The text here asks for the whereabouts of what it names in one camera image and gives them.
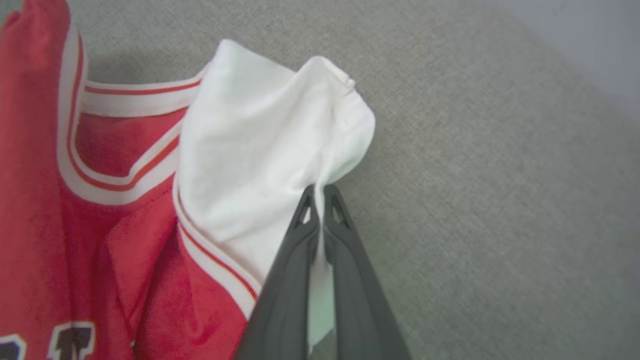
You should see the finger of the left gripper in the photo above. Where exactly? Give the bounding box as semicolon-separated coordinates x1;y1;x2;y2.
323;183;413;360
232;183;321;360

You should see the red basketball jersey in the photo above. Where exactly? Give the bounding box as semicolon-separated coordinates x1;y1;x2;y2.
0;0;377;360

